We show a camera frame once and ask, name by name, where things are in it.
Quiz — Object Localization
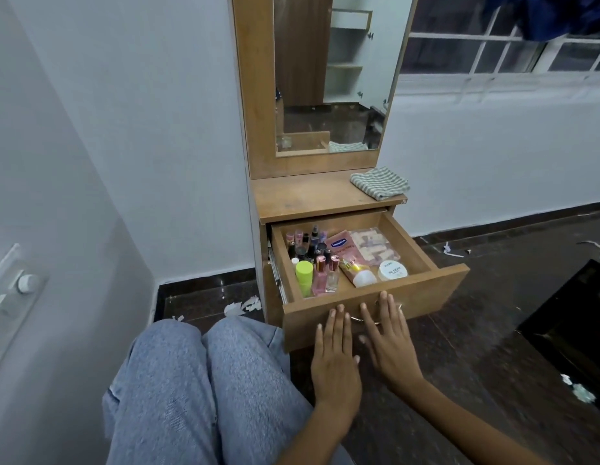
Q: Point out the person's left hand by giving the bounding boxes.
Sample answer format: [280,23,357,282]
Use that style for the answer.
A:
[310,304,363,422]

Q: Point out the person's right hand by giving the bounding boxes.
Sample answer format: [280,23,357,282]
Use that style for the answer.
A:
[359,291,425,393]

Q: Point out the wooden drawer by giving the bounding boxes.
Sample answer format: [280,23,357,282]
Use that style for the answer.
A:
[266,207,471,354]

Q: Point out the white round jar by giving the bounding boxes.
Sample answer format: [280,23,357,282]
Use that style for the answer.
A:
[377,258,409,282]

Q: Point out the clear perfume bottle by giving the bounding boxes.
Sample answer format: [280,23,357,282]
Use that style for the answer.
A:
[325,254,341,294]

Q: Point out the pink perfume bottle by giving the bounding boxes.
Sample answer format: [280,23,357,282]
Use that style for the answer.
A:
[312,255,330,297]

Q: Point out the pink Vaseline lotion tube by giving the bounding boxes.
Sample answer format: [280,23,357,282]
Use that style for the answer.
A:
[326,231,378,289]

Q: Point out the green cylindrical stick container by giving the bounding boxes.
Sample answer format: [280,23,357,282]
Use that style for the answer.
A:
[295,260,314,298]

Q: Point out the clear box of mini bottles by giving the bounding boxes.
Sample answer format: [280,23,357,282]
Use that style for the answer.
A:
[348,226,401,267]

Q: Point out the green checked cloth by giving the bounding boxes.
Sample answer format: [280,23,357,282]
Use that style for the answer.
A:
[349,167,411,202]

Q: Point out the person's right forearm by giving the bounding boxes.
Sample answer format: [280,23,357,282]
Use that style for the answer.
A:
[401,377,548,465]

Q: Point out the person's left forearm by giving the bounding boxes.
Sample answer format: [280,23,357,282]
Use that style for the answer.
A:
[278,406,354,465]

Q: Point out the person's grey jeans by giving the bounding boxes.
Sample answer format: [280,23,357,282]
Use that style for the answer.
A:
[102,315,354,465]

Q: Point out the torn white paper pile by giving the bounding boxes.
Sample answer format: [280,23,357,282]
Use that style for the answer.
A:
[224,294,262,318]

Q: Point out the wooden dressing table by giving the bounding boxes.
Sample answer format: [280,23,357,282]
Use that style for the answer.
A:
[230,0,419,330]

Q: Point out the crumpled white paper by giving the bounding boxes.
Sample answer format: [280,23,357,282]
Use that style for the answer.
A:
[560,374,597,405]

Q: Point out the grey curved strip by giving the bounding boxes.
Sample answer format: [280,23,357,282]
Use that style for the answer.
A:
[576,240,600,265]

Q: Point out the dressing table mirror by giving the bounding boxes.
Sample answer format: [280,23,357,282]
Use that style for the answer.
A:
[273,0,417,158]

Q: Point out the white barred window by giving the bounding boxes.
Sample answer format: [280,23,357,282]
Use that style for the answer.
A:
[394,0,600,100]

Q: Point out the blue curtain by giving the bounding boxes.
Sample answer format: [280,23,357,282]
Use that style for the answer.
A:
[483,0,600,43]

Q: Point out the metal drawer rail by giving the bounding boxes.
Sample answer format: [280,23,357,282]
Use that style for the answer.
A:
[266,239,289,305]

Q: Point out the dark wooden bed frame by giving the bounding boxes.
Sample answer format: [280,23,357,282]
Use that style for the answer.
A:
[516,258,600,417]

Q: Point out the white wall switch panel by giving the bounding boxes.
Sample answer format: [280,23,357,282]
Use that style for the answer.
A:
[0,243,49,378]

